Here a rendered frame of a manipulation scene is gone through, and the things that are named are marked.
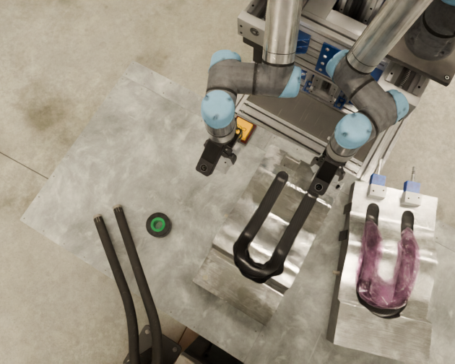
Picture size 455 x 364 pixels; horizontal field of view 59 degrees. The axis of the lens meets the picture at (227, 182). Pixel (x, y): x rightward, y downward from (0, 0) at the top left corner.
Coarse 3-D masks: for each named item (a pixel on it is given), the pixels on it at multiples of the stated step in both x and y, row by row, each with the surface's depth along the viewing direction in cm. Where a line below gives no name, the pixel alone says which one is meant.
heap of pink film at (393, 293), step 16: (368, 224) 123; (368, 240) 119; (400, 240) 119; (416, 240) 121; (368, 256) 116; (400, 256) 117; (416, 256) 116; (368, 272) 116; (400, 272) 116; (416, 272) 116; (368, 288) 117; (384, 288) 116; (400, 288) 116; (384, 304) 115; (400, 304) 116
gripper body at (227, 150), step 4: (236, 120) 105; (236, 124) 108; (236, 128) 110; (240, 132) 110; (236, 136) 109; (240, 136) 114; (232, 140) 109; (236, 140) 110; (220, 144) 104; (228, 144) 109; (232, 144) 109; (228, 148) 109; (232, 148) 110; (224, 152) 109; (228, 152) 109; (224, 156) 113; (228, 156) 111
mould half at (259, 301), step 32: (256, 192) 126; (288, 192) 125; (224, 224) 119; (288, 224) 123; (320, 224) 123; (224, 256) 123; (256, 256) 116; (288, 256) 117; (224, 288) 121; (256, 288) 121; (288, 288) 114; (256, 320) 119
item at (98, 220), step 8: (96, 216) 132; (96, 224) 131; (104, 224) 132; (104, 232) 130; (104, 240) 128; (104, 248) 128; (112, 248) 128; (112, 256) 126; (112, 264) 125; (120, 272) 124; (120, 280) 122; (120, 288) 122
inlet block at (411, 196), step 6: (414, 168) 128; (414, 174) 128; (414, 180) 127; (408, 186) 126; (414, 186) 126; (408, 192) 124; (414, 192) 125; (402, 198) 126; (408, 198) 124; (414, 198) 124; (420, 198) 124; (408, 204) 125; (414, 204) 124; (420, 204) 123
